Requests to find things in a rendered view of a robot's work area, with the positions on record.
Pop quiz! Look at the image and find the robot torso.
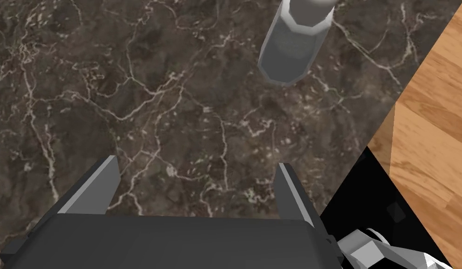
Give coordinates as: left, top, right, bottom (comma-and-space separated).
337, 227, 454, 269

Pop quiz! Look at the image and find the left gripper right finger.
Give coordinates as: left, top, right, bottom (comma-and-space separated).
273, 163, 322, 228

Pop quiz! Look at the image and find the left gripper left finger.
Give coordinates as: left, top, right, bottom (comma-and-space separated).
57, 155, 121, 215

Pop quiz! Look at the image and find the grey faceted bottle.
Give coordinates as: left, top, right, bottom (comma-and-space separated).
256, 0, 336, 87

